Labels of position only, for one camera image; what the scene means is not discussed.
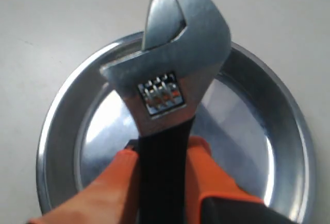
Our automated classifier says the round steel pan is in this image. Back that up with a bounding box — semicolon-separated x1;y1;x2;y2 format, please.
36;33;316;223

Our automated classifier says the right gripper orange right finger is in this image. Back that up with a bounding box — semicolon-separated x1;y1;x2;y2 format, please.
184;135;307;224

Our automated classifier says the adjustable wrench black handle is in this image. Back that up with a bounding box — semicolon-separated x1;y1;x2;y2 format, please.
100;0;232;223

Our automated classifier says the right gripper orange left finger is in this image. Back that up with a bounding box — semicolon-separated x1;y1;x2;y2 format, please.
28;149;140;223

